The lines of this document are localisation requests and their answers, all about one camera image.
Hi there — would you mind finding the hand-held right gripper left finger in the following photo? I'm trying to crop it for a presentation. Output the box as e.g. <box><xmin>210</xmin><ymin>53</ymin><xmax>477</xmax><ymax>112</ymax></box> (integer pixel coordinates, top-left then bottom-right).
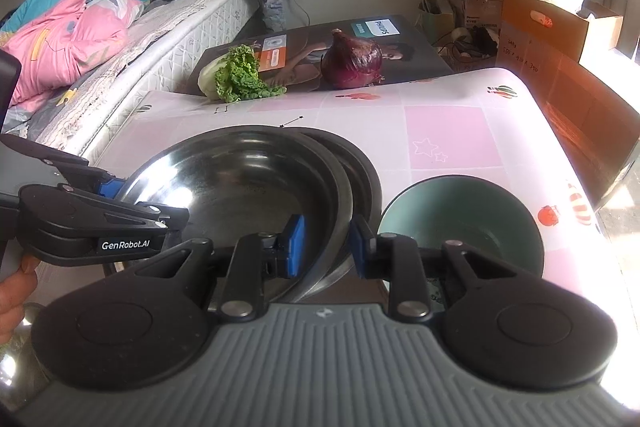
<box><xmin>132</xmin><ymin>213</ymin><xmax>307</xmax><ymax>323</ymax></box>

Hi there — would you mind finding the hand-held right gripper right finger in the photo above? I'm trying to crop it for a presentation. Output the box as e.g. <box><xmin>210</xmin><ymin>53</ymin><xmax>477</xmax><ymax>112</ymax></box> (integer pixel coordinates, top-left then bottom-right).
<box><xmin>349</xmin><ymin>216</ymin><xmax>543</xmax><ymax>323</ymax></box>

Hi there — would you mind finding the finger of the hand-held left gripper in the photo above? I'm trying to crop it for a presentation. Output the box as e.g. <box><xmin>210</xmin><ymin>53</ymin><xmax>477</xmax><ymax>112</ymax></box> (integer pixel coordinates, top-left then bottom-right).
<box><xmin>19</xmin><ymin>183</ymin><xmax>191</xmax><ymax>267</ymax></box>
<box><xmin>0</xmin><ymin>134</ymin><xmax>128</xmax><ymax>202</ymax></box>

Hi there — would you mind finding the large steel plate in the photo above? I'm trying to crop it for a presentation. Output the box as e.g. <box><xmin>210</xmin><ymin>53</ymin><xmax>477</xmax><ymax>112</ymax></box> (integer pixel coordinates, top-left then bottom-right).
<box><xmin>277</xmin><ymin>127</ymin><xmax>358</xmax><ymax>305</ymax></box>
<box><xmin>119</xmin><ymin>125</ymin><xmax>353</xmax><ymax>305</ymax></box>

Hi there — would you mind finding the deep steel basin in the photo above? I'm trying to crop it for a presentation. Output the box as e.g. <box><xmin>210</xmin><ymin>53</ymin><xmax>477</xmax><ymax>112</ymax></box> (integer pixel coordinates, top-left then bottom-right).
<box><xmin>300</xmin><ymin>127</ymin><xmax>385</xmax><ymax>293</ymax></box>

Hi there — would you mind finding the green ceramic bowl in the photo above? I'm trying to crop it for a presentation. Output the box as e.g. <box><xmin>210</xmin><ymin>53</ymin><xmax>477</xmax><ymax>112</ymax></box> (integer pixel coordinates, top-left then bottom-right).
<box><xmin>377</xmin><ymin>175</ymin><xmax>545</xmax><ymax>308</ymax></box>

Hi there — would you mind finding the person's left hand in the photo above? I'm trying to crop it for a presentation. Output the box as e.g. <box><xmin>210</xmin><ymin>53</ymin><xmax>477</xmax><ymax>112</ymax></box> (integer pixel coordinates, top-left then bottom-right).
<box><xmin>0</xmin><ymin>255</ymin><xmax>41</xmax><ymax>345</ymax></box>

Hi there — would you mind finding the pink patterned quilt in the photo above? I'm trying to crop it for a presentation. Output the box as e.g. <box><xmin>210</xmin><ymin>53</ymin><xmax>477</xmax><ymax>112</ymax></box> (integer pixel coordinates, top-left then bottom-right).
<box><xmin>0</xmin><ymin>0</ymin><xmax>151</xmax><ymax>108</ymax></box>

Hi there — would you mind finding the white quilted mattress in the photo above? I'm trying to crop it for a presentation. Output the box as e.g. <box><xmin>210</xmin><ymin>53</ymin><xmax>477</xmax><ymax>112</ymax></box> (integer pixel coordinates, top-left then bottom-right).
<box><xmin>0</xmin><ymin>0</ymin><xmax>261</xmax><ymax>158</ymax></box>

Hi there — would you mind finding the napa cabbage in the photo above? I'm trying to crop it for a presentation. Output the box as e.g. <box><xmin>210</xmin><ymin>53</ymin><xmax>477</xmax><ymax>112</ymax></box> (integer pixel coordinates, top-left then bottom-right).
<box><xmin>197</xmin><ymin>44</ymin><xmax>288</xmax><ymax>104</ymax></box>

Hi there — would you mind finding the red onion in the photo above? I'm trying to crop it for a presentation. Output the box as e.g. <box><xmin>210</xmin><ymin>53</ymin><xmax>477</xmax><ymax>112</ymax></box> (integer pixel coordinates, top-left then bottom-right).
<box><xmin>321</xmin><ymin>28</ymin><xmax>385</xmax><ymax>90</ymax></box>

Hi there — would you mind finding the flat printed box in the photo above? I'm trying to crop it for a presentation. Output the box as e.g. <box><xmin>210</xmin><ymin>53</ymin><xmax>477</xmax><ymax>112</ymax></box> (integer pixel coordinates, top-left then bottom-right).
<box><xmin>182</xmin><ymin>14</ymin><xmax>456</xmax><ymax>96</ymax></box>

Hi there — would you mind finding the pale paper bag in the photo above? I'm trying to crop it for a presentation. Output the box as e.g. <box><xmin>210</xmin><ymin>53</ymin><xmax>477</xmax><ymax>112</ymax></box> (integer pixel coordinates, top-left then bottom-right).
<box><xmin>417</xmin><ymin>0</ymin><xmax>456</xmax><ymax>45</ymax></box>

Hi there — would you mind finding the large closed cardboard box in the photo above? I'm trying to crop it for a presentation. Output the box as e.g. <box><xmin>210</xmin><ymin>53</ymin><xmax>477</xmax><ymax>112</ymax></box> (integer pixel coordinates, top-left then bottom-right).
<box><xmin>542</xmin><ymin>57</ymin><xmax>636</xmax><ymax>208</ymax></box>

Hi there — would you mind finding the open brown cardboard box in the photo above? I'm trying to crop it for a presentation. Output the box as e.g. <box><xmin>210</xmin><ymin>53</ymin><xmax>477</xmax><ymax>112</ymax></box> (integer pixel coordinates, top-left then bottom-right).
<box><xmin>500</xmin><ymin>0</ymin><xmax>625</xmax><ymax>62</ymax></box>

